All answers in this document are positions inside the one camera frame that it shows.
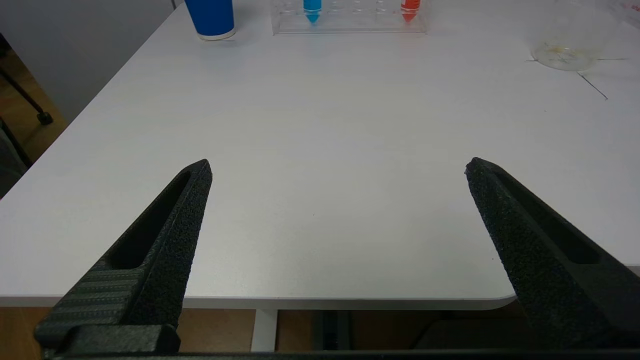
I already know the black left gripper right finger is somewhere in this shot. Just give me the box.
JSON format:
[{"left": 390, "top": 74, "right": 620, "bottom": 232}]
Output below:
[{"left": 465, "top": 157, "right": 640, "bottom": 351}]

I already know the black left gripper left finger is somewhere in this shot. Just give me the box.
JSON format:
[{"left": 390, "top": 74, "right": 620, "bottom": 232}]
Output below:
[{"left": 34, "top": 159, "right": 213, "bottom": 358}]

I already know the clear glass beaker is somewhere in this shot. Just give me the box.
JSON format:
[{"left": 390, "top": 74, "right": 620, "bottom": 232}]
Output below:
[{"left": 530, "top": 0, "right": 616, "bottom": 72}]

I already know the clear acrylic test tube rack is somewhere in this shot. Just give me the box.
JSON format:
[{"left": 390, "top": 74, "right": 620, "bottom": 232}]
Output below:
[
  {"left": 271, "top": 0, "right": 427, "bottom": 35},
  {"left": 620, "top": 0, "right": 640, "bottom": 28}
]

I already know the test tube with blue pigment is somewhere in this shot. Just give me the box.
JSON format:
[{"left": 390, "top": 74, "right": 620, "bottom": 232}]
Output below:
[{"left": 303, "top": 0, "right": 323, "bottom": 24}]

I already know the white table leg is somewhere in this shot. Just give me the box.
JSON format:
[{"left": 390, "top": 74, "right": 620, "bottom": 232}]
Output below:
[{"left": 251, "top": 309, "right": 279, "bottom": 352}]

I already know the black stand leg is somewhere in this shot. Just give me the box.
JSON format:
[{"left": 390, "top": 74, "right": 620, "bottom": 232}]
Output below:
[{"left": 0, "top": 65, "right": 53, "bottom": 126}]

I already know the blue paper cup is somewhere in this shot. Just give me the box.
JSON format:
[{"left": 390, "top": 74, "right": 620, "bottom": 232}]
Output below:
[{"left": 184, "top": 0, "right": 236, "bottom": 41}]

